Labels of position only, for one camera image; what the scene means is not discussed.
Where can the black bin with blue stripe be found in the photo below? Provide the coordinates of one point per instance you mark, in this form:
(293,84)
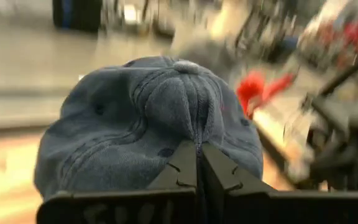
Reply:
(76,15)

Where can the dark blue denim cap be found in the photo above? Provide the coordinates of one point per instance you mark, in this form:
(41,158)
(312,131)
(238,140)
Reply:
(120,130)

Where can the red desk lamp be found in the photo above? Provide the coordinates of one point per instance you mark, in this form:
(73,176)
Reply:
(252,90)

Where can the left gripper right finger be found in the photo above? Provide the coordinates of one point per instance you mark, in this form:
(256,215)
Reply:
(228,205)

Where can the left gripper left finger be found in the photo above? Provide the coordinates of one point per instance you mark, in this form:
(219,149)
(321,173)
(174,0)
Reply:
(172,205)

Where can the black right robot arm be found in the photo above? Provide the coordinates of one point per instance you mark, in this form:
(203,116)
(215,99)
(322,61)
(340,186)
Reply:
(340,155)

